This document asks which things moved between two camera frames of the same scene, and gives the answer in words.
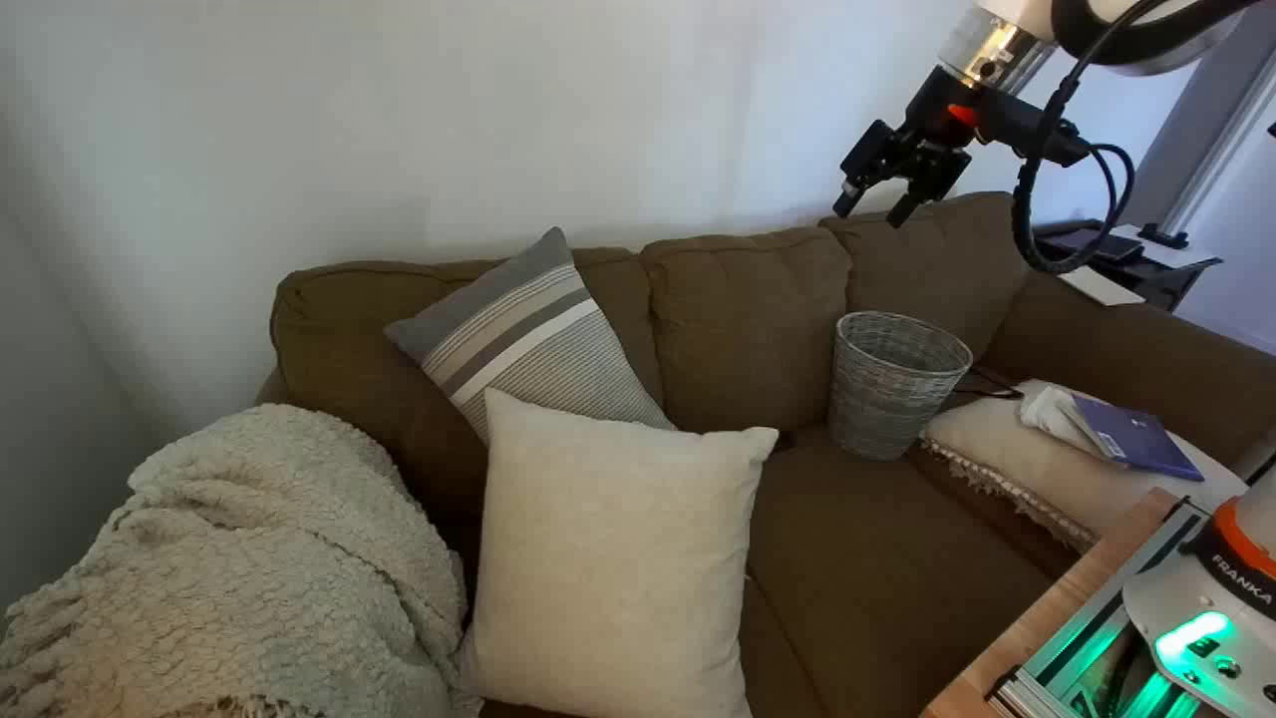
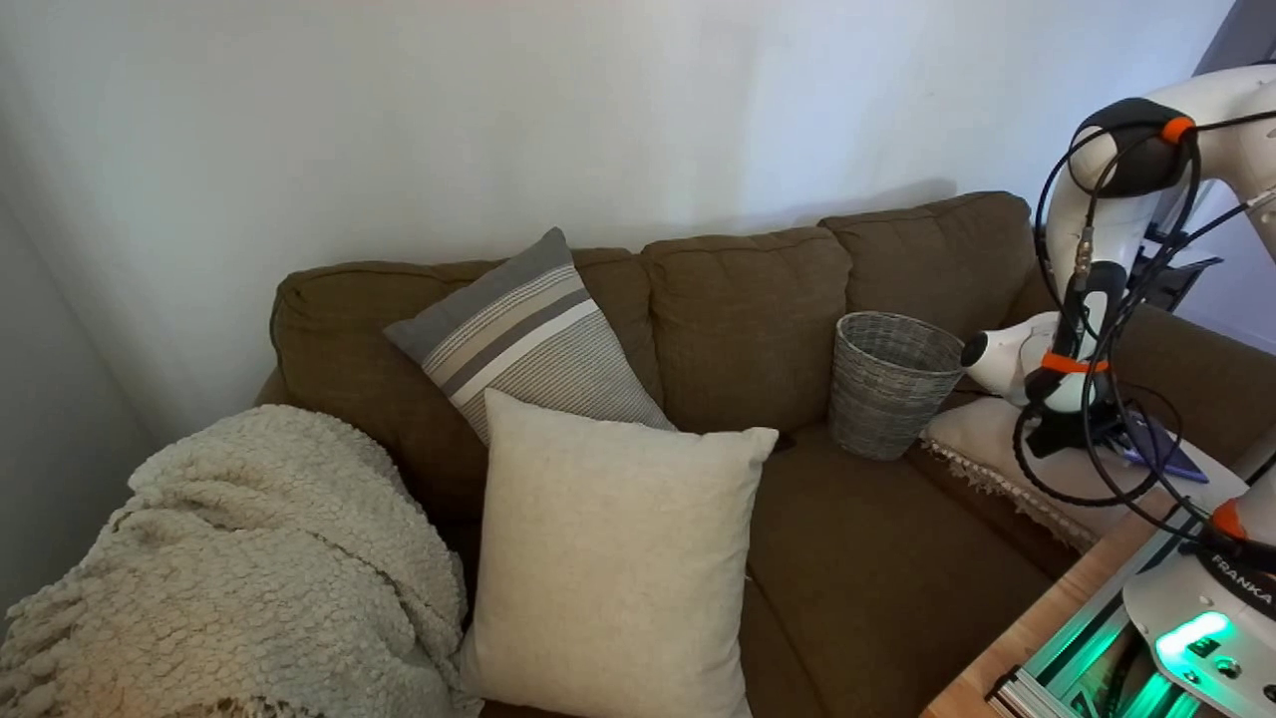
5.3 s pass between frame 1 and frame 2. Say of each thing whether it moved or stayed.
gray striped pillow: stayed
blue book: stayed
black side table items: stayed
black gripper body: moved
